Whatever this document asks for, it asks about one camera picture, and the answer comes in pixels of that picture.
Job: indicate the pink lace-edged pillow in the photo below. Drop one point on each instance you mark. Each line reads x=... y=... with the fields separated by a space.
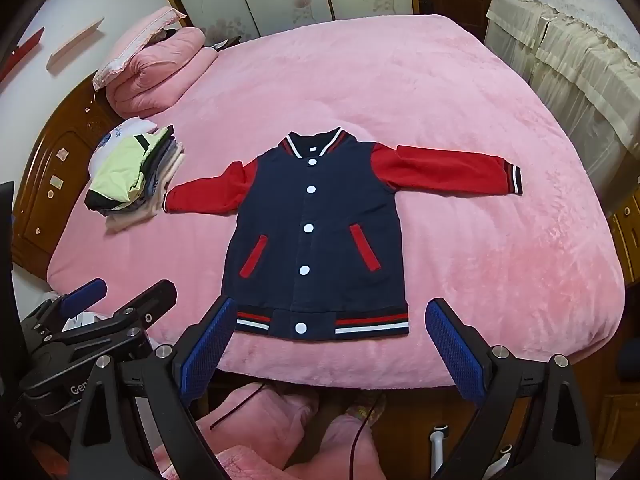
x=135 y=35

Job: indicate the red wall strip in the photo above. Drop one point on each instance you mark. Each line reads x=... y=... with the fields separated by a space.
x=22 y=52

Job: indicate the pink fleece bed blanket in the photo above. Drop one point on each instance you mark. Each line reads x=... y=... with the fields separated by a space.
x=400 y=85

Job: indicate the white tube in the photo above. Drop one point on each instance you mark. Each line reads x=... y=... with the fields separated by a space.
x=438 y=450

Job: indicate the light wooden wall strip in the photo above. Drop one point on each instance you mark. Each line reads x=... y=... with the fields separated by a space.
x=75 y=45

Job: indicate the wooden cabinet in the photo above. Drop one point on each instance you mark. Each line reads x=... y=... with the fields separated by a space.
x=627 y=230

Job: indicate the person's pink fleece pants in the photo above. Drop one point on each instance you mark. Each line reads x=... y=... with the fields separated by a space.
x=270 y=420

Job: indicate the wooden headboard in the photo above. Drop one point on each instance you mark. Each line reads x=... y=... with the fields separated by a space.
x=55 y=170

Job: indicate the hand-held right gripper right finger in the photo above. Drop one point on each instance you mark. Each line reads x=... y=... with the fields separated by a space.
x=457 y=355

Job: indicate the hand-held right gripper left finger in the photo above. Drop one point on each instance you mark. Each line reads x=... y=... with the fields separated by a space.
x=207 y=350

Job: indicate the navy and red baseball jacket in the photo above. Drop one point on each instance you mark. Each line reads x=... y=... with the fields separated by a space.
x=320 y=260

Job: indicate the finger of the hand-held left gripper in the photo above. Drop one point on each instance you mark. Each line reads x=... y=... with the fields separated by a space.
x=150 y=300
x=87 y=292

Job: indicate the stack of folded clothes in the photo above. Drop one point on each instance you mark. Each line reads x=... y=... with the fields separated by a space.
x=125 y=170

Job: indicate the cream lace furniture cover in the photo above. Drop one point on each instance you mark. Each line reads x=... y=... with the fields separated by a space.
x=575 y=60

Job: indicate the folded pink quilt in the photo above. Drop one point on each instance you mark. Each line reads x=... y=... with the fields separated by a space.
x=160 y=75

